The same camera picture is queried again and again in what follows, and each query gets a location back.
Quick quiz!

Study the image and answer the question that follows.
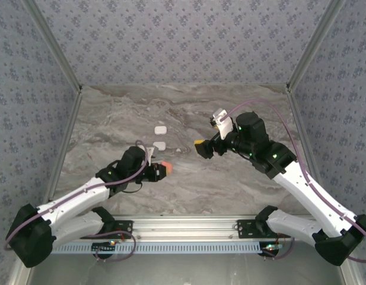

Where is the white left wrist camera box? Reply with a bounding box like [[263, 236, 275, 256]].
[[136, 144, 160, 164]]

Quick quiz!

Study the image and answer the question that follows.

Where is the white slotted cable duct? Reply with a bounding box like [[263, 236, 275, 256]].
[[52, 240, 278, 255]]

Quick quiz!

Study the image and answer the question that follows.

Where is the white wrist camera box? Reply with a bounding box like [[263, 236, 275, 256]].
[[211, 108, 234, 140], [136, 144, 160, 164]]

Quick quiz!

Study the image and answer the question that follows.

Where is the black controller board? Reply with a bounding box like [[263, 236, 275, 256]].
[[91, 242, 117, 254], [260, 242, 284, 257]]

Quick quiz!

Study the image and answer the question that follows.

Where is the grey metal panel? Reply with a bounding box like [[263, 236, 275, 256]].
[[25, 239, 348, 285]]

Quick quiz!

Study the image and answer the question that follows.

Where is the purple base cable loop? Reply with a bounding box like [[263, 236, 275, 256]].
[[261, 228, 295, 261], [87, 227, 138, 263]]

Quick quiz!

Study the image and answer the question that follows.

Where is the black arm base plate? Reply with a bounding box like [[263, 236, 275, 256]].
[[236, 218, 292, 239], [78, 219, 133, 239]]

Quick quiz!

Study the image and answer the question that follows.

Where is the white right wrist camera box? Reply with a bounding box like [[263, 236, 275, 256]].
[[211, 108, 234, 140]]

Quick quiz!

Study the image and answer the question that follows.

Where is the aluminium mounting rail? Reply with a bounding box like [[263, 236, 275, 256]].
[[78, 215, 293, 240]]

